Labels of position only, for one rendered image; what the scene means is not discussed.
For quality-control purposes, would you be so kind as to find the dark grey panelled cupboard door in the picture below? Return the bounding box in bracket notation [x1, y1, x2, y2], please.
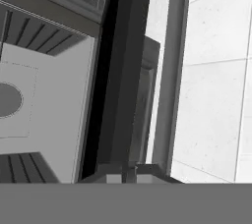
[129, 35, 162, 165]

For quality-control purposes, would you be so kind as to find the dark grey cabinet side panel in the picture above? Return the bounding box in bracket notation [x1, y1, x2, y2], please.
[80, 0, 155, 182]

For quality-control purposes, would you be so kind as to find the dark oven rack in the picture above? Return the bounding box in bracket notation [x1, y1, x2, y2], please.
[0, 7, 96, 57]
[0, 151, 61, 185]

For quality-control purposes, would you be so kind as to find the grey tall cabinet panel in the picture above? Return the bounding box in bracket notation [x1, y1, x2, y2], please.
[151, 0, 193, 177]

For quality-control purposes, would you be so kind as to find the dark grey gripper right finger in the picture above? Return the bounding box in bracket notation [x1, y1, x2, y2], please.
[128, 162, 184, 185]

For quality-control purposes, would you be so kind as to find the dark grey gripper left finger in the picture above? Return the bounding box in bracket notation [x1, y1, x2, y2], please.
[78, 161, 130, 185]

